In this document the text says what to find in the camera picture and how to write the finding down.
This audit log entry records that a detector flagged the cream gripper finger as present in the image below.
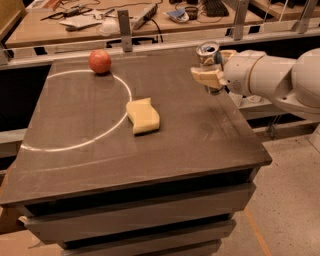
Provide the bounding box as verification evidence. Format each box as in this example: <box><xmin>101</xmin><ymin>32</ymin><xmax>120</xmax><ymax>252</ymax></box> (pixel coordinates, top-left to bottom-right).
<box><xmin>191</xmin><ymin>67</ymin><xmax>226</xmax><ymax>89</ymax></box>
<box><xmin>220</xmin><ymin>49</ymin><xmax>237</xmax><ymax>62</ymax></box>

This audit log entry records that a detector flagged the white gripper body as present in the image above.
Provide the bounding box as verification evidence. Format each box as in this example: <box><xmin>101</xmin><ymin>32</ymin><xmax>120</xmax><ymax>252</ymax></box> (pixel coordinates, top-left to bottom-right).
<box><xmin>223</xmin><ymin>50</ymin><xmax>266</xmax><ymax>96</ymax></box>

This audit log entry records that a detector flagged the silver redbull can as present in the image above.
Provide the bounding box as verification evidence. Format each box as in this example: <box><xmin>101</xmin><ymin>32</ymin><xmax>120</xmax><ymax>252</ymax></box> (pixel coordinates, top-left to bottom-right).
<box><xmin>196</xmin><ymin>40</ymin><xmax>224</xmax><ymax>95</ymax></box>

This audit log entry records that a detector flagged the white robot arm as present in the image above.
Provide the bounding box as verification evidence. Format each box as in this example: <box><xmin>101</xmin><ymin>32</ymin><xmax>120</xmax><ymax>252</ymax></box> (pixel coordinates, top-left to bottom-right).
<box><xmin>191</xmin><ymin>48</ymin><xmax>320</xmax><ymax>122</ymax></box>

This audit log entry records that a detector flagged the black keyboard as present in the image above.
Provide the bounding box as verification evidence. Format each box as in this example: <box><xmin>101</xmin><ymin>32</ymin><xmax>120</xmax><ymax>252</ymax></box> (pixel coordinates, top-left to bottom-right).
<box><xmin>202</xmin><ymin>0</ymin><xmax>229</xmax><ymax>17</ymax></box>

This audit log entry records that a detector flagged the dark round cup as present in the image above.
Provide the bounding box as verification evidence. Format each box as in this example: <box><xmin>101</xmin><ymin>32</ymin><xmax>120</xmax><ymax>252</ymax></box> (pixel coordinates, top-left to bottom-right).
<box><xmin>185</xmin><ymin>6</ymin><xmax>198</xmax><ymax>20</ymax></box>

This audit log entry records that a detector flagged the blue white bowl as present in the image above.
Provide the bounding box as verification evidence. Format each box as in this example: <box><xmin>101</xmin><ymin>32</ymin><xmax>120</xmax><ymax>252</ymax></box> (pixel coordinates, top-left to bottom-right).
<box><xmin>166</xmin><ymin>8</ymin><xmax>189</xmax><ymax>23</ymax></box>

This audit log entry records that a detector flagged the yellow sponge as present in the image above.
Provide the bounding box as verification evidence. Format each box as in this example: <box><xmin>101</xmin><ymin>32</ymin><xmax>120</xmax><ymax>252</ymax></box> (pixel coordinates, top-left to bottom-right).
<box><xmin>126</xmin><ymin>98</ymin><xmax>160</xmax><ymax>135</ymax></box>

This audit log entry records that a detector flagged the grey power strip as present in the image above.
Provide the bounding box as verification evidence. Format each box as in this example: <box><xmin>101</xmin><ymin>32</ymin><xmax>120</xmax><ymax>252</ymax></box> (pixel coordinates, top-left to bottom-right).
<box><xmin>131</xmin><ymin>3</ymin><xmax>158</xmax><ymax>30</ymax></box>

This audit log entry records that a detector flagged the red apple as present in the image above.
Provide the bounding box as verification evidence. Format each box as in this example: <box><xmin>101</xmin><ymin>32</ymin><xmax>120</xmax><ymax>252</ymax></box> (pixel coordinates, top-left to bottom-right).
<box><xmin>88</xmin><ymin>49</ymin><xmax>111</xmax><ymax>74</ymax></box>

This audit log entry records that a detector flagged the grey drawer cabinet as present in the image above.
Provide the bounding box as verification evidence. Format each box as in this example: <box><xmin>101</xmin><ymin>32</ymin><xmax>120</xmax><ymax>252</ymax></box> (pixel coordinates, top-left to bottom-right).
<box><xmin>14</xmin><ymin>166</ymin><xmax>259</xmax><ymax>256</ymax></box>

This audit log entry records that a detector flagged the white paper stack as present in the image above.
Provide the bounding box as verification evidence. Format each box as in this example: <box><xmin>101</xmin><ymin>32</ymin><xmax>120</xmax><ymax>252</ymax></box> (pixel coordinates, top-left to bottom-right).
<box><xmin>60</xmin><ymin>15</ymin><xmax>102</xmax><ymax>28</ymax></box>

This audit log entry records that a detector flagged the metal bracket post right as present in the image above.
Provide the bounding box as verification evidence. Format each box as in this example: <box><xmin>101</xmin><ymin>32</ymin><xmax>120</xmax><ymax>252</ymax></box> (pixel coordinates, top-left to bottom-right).
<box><xmin>232</xmin><ymin>0</ymin><xmax>249</xmax><ymax>41</ymax></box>

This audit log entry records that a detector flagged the metal bracket post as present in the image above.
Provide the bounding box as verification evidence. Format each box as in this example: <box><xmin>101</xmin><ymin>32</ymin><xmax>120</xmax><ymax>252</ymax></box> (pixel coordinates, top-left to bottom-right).
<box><xmin>117</xmin><ymin>10</ymin><xmax>133</xmax><ymax>52</ymax></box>
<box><xmin>232</xmin><ymin>0</ymin><xmax>249</xmax><ymax>41</ymax></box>

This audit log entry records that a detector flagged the black power cable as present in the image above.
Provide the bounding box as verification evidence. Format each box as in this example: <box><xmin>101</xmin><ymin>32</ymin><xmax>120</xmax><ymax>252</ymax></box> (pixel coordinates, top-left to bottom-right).
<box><xmin>145</xmin><ymin>16</ymin><xmax>164</xmax><ymax>44</ymax></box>

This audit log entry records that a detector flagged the metal bracket post left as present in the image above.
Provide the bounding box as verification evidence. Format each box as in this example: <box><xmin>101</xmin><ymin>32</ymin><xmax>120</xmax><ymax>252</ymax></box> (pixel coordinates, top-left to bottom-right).
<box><xmin>117</xmin><ymin>10</ymin><xmax>133</xmax><ymax>52</ymax></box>

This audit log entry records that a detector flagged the aluminium frame rail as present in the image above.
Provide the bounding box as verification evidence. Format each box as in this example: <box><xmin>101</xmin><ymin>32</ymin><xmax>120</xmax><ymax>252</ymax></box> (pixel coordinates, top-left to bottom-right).
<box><xmin>0</xmin><ymin>19</ymin><xmax>320</xmax><ymax>70</ymax></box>

